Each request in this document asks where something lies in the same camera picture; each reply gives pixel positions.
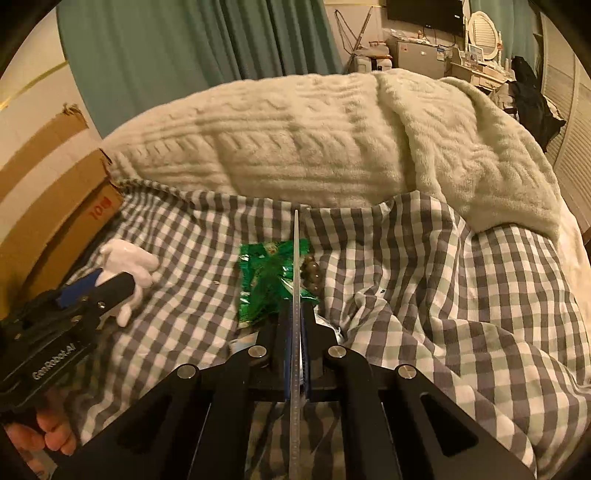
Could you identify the cluttered white dresser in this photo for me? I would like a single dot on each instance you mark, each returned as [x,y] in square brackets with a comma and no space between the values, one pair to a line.
[480,71]

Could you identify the person's left hand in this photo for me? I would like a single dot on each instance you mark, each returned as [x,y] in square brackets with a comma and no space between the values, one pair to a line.
[44,431]

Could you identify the large brown cardboard box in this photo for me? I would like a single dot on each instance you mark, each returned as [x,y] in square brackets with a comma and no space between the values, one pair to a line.
[51,194]

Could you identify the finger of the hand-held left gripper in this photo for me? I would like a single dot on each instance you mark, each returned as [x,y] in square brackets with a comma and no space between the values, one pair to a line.
[78,284]
[113,290]

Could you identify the white louvred closet door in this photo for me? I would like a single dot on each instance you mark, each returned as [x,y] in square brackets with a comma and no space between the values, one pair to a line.
[570,129]

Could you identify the green snack packet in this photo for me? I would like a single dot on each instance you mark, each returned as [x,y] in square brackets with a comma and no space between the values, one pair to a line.
[265,277]

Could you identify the white plush toy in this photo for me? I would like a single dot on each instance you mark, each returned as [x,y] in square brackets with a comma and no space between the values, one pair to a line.
[127,267]

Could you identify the white oval mirror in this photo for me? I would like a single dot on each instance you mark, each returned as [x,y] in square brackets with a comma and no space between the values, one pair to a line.
[484,28]

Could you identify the green curtain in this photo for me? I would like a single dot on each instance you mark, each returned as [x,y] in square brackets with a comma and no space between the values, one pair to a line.
[198,41]
[519,27]

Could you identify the folding clothes rack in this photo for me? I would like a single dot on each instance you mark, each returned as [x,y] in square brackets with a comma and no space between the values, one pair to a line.
[353,32]

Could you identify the grey checked bedsheet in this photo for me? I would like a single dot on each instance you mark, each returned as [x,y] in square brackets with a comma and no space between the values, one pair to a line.
[415,300]

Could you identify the black garment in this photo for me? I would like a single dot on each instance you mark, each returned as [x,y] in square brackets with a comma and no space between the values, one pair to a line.
[533,99]

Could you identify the black flat television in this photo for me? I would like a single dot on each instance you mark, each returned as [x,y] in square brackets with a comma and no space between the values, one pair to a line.
[425,16]

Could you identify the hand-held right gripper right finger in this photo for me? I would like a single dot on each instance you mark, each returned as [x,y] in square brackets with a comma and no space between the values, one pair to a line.
[304,364]

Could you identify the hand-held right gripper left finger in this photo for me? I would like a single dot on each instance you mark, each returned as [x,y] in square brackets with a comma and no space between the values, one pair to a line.
[287,364]

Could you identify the small white fridge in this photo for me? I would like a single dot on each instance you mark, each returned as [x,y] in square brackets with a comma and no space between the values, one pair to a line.
[420,57]

